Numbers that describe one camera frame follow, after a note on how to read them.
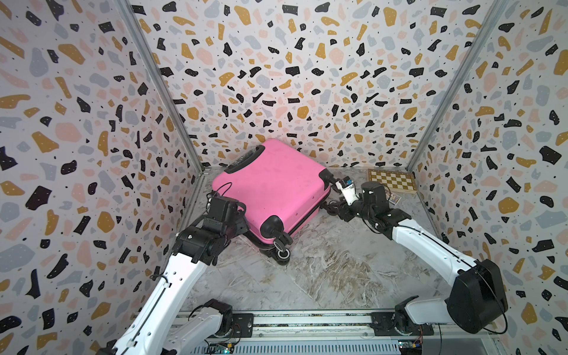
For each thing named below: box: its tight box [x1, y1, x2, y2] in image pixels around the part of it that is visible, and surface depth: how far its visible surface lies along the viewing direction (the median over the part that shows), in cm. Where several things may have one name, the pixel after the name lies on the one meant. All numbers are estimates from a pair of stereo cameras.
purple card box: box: [388, 193, 402, 206], surface depth 111 cm
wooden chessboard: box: [366, 168, 418, 195], surface depth 116 cm
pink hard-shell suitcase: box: [212, 139, 338, 265], surface depth 87 cm
